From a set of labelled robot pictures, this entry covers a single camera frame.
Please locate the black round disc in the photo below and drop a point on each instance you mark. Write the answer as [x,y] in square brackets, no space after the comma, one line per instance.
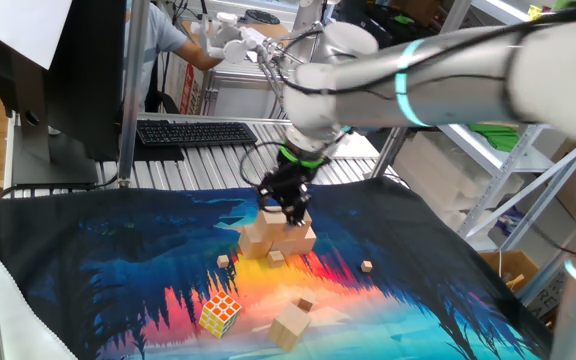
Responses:
[263,16]

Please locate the person in blue shirt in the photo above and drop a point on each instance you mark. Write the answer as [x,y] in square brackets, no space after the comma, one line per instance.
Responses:
[155,35]

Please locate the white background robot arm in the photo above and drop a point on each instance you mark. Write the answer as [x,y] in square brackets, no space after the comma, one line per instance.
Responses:
[308,17]

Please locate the forest sunset printed cloth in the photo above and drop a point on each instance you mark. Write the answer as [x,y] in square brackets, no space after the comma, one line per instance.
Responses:
[118,240]

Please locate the red white printed box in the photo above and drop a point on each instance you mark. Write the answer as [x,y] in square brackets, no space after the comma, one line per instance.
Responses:
[186,87]

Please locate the white paper sheet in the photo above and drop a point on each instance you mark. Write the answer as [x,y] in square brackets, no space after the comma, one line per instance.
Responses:
[23,25]

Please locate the green packet with sticks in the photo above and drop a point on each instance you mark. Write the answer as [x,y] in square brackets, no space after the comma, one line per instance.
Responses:
[495,137]

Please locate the white foam packing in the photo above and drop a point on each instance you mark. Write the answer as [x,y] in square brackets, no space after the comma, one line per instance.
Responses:
[438,175]

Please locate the Rubik's cube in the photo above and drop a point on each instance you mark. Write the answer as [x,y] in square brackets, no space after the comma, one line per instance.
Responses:
[220,314]

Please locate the black computer monitor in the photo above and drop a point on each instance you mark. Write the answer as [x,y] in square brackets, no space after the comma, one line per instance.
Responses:
[83,75]

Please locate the person's forearm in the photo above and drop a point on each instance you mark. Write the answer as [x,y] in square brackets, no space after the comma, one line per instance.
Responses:
[200,55]

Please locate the small wooden cube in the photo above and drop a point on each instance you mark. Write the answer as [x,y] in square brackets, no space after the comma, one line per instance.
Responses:
[223,261]
[276,259]
[306,301]
[366,266]

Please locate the cardboard box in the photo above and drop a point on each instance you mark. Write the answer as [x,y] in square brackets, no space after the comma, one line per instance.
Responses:
[510,265]

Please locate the black keyboard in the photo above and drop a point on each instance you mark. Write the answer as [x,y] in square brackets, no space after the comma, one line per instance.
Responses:
[193,132]

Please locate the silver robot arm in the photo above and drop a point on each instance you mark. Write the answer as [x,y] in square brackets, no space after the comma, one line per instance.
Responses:
[443,85]

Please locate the white robotic hand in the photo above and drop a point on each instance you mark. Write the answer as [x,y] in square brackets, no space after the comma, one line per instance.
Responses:
[230,40]

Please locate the black storage crate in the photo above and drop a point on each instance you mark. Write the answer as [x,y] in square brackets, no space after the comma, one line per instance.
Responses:
[378,20]

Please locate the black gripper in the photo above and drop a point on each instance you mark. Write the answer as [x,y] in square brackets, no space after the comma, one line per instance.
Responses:
[290,181]

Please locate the grey label plate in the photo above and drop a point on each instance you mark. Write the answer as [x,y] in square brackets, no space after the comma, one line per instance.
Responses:
[548,300]

